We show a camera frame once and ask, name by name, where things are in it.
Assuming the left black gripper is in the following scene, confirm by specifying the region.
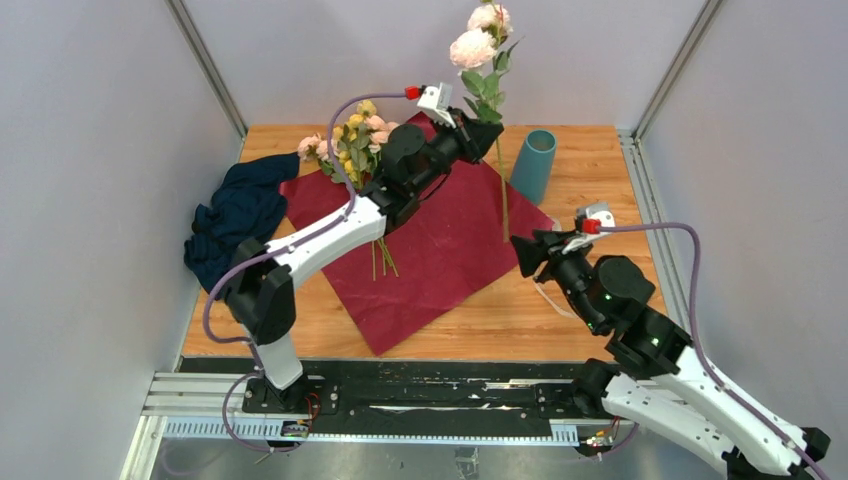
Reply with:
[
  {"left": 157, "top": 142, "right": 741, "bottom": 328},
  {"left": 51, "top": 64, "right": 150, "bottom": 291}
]
[{"left": 411, "top": 109, "right": 505, "bottom": 198}]

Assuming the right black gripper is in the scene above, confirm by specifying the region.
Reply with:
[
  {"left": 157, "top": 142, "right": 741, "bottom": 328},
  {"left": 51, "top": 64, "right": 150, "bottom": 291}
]
[{"left": 510, "top": 226, "right": 605, "bottom": 332}]

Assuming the teal conical vase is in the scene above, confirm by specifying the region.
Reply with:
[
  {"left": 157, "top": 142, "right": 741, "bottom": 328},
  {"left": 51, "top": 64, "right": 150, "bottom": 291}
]
[{"left": 509, "top": 129, "right": 557, "bottom": 206}]

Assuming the pink flower stem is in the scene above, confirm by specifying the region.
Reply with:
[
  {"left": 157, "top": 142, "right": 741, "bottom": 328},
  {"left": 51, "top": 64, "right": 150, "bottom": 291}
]
[{"left": 449, "top": 0, "right": 525, "bottom": 244}]

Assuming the pink yellow flower bunch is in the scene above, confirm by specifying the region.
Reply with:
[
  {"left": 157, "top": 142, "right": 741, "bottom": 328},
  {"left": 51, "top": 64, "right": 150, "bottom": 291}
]
[{"left": 292, "top": 99, "right": 398, "bottom": 286}]

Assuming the maroon wrapping paper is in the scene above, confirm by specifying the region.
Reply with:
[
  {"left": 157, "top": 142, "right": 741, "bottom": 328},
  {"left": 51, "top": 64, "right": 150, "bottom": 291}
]
[{"left": 291, "top": 163, "right": 562, "bottom": 361}]

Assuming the cream ribbon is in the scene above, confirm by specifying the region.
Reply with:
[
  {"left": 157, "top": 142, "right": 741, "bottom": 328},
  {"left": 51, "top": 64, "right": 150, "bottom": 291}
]
[{"left": 534, "top": 217, "right": 577, "bottom": 319}]

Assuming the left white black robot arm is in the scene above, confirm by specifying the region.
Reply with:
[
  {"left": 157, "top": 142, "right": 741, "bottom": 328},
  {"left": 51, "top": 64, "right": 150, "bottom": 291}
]
[{"left": 220, "top": 108, "right": 504, "bottom": 413}]

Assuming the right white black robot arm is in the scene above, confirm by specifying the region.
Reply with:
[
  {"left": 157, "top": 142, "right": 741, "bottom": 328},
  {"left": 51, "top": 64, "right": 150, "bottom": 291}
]
[{"left": 510, "top": 230, "right": 830, "bottom": 479}]

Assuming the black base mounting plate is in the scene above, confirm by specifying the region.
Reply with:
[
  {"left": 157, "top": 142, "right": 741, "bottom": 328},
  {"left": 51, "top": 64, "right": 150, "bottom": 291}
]
[{"left": 178, "top": 357, "right": 664, "bottom": 439}]

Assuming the dark blue crumpled cloth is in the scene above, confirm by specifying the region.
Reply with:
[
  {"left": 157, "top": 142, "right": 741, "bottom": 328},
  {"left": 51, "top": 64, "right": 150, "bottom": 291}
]
[{"left": 184, "top": 153, "right": 300, "bottom": 292}]

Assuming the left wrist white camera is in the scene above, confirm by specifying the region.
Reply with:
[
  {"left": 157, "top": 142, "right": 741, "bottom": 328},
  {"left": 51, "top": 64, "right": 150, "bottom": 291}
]
[{"left": 404, "top": 82, "right": 456, "bottom": 128}]

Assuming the right aluminium corner post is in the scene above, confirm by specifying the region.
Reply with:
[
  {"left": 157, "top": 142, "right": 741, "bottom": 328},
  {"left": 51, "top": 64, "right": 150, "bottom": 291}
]
[{"left": 631, "top": 0, "right": 725, "bottom": 143}]

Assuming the aluminium corner post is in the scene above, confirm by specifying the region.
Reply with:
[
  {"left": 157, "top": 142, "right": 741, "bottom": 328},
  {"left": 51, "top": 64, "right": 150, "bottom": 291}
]
[
  {"left": 631, "top": 0, "right": 725, "bottom": 143},
  {"left": 164, "top": 0, "right": 249, "bottom": 140}
]

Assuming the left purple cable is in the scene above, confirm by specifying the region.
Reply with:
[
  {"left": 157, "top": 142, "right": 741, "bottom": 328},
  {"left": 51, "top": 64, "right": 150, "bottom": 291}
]
[{"left": 201, "top": 91, "right": 415, "bottom": 455}]

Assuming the left aluminium corner post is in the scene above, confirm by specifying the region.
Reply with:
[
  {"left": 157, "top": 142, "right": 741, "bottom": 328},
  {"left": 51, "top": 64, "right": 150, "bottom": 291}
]
[{"left": 164, "top": 0, "right": 249, "bottom": 140}]

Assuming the aluminium front rail frame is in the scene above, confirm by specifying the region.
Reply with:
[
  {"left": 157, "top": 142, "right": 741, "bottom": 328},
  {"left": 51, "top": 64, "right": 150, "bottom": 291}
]
[{"left": 119, "top": 370, "right": 763, "bottom": 480}]

